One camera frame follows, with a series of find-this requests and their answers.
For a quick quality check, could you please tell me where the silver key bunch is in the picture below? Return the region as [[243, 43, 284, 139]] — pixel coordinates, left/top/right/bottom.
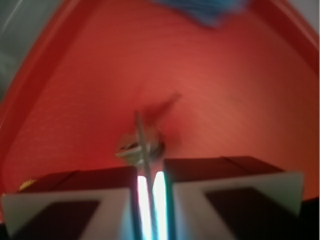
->
[[114, 92, 183, 240]]

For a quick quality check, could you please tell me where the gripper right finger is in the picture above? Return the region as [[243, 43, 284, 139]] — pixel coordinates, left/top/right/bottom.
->
[[163, 156, 304, 240]]

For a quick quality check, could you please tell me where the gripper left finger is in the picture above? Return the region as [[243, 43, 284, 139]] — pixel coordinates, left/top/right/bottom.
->
[[1, 166, 140, 240]]

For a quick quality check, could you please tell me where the yellow cloth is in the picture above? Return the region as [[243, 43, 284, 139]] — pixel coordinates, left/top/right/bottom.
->
[[19, 179, 36, 191]]

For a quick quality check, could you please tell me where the blue sponge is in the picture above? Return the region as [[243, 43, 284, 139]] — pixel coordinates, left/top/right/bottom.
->
[[151, 0, 252, 28]]

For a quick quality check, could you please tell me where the red plastic tray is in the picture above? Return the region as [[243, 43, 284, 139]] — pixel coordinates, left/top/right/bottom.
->
[[0, 0, 319, 199]]

